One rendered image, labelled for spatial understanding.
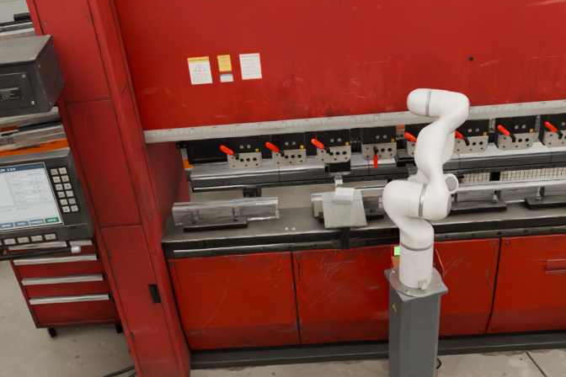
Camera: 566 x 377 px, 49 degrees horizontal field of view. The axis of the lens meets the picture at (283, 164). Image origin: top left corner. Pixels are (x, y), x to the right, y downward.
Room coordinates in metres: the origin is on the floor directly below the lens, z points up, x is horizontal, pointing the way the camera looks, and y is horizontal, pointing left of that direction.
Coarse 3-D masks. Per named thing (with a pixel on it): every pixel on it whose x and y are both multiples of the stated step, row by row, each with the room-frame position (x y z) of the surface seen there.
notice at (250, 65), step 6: (240, 54) 2.40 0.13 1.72; (246, 54) 2.40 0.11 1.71; (252, 54) 2.39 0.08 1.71; (258, 54) 2.39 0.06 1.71; (240, 60) 2.40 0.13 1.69; (246, 60) 2.40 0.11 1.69; (252, 60) 2.39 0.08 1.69; (258, 60) 2.39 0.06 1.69; (240, 66) 2.40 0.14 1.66; (246, 66) 2.40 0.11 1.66; (252, 66) 2.39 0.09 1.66; (258, 66) 2.39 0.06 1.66; (246, 72) 2.40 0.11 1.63; (252, 72) 2.40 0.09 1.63; (258, 72) 2.39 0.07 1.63; (246, 78) 2.40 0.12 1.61; (252, 78) 2.40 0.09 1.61; (258, 78) 2.39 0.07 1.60
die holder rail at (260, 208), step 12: (180, 204) 2.46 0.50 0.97; (192, 204) 2.46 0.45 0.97; (204, 204) 2.45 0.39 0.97; (216, 204) 2.43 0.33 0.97; (228, 204) 2.42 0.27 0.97; (240, 204) 2.42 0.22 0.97; (252, 204) 2.41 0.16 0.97; (264, 204) 2.41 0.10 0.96; (276, 204) 2.40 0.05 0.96; (180, 216) 2.43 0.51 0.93; (192, 216) 2.45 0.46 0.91; (204, 216) 2.42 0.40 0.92; (216, 216) 2.42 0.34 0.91; (228, 216) 2.42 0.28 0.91; (240, 216) 2.42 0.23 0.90; (252, 216) 2.41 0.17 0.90; (264, 216) 2.41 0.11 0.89; (276, 216) 2.41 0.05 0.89
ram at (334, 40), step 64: (128, 0) 2.42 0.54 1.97; (192, 0) 2.41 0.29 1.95; (256, 0) 2.39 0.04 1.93; (320, 0) 2.38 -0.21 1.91; (384, 0) 2.37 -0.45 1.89; (448, 0) 2.36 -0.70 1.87; (512, 0) 2.35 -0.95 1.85; (128, 64) 2.42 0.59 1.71; (320, 64) 2.38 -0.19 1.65; (384, 64) 2.37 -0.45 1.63; (448, 64) 2.36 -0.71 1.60; (512, 64) 2.34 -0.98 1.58; (320, 128) 2.38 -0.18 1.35
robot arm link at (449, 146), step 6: (450, 138) 2.13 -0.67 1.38; (450, 144) 2.13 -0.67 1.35; (444, 150) 2.13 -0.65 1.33; (450, 150) 2.13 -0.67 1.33; (444, 156) 2.13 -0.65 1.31; (450, 156) 2.14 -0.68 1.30; (444, 162) 2.12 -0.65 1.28; (420, 174) 2.12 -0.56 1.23; (420, 180) 2.11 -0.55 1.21; (426, 180) 2.10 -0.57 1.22
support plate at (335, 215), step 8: (328, 200) 2.34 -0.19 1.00; (360, 200) 2.31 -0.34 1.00; (328, 208) 2.28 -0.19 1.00; (336, 208) 2.27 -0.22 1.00; (344, 208) 2.26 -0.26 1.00; (352, 208) 2.26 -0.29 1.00; (360, 208) 2.25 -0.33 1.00; (328, 216) 2.21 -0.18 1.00; (336, 216) 2.21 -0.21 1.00; (344, 216) 2.20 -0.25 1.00; (352, 216) 2.20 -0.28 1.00; (360, 216) 2.19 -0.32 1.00; (328, 224) 2.16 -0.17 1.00; (336, 224) 2.15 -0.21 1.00; (344, 224) 2.15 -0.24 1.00; (352, 224) 2.14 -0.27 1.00; (360, 224) 2.14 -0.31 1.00
